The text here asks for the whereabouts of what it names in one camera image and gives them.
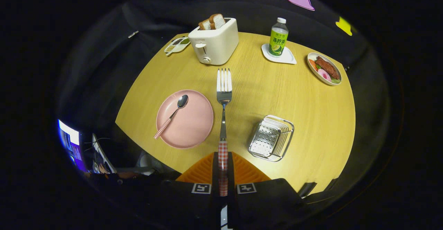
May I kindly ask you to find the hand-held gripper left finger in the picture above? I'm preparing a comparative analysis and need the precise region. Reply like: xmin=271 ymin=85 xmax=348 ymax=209
xmin=157 ymin=151 xmax=222 ymax=230

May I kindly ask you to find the pink round food slice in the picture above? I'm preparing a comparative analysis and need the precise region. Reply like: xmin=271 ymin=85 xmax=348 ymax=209
xmin=317 ymin=68 xmax=332 ymax=82

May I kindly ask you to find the spoon with red checked handle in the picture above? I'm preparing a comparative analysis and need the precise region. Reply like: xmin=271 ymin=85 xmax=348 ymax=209
xmin=154 ymin=94 xmax=189 ymax=140

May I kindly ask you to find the perforated metal basket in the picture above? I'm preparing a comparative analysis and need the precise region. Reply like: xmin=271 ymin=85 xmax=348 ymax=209
xmin=248 ymin=115 xmax=295 ymax=162

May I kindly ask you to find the white divided condiment tray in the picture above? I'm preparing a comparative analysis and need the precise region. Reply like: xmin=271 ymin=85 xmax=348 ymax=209
xmin=164 ymin=36 xmax=191 ymax=56

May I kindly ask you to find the large bread slice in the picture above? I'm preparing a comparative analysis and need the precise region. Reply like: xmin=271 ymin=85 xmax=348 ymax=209
xmin=209 ymin=13 xmax=226 ymax=30

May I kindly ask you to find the brown meat piece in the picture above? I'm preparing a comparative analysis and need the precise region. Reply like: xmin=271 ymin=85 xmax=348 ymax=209
xmin=314 ymin=56 xmax=340 ymax=80

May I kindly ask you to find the pink plate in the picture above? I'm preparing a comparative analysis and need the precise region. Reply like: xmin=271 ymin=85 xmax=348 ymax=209
xmin=156 ymin=90 xmax=214 ymax=149

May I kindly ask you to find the white metal frame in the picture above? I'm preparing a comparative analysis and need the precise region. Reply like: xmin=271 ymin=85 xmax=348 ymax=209
xmin=91 ymin=133 xmax=117 ymax=174

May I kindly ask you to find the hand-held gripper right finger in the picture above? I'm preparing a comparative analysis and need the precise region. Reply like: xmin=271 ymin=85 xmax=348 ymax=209
xmin=227 ymin=151 xmax=312 ymax=230

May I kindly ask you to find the white coaster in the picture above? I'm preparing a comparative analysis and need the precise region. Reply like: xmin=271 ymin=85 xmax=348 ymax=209
xmin=261 ymin=43 xmax=297 ymax=65

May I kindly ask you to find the white rounded object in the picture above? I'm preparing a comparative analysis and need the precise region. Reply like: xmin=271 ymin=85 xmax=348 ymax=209
xmin=135 ymin=151 xmax=165 ymax=176

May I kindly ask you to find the lit computer screen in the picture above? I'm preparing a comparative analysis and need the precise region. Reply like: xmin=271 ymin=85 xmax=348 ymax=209
xmin=57 ymin=119 xmax=87 ymax=172

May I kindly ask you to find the fork with red checked handle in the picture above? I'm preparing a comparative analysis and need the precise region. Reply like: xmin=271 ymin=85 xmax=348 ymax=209
xmin=216 ymin=68 xmax=233 ymax=196

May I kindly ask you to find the white food plate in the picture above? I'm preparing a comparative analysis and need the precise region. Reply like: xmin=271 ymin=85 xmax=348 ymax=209
xmin=307 ymin=52 xmax=343 ymax=86

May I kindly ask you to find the green tea bottle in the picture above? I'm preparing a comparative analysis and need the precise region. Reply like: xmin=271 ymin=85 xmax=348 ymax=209
xmin=268 ymin=17 xmax=289 ymax=57

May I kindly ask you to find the white toaster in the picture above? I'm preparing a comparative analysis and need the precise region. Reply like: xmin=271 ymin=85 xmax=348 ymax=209
xmin=188 ymin=18 xmax=239 ymax=66

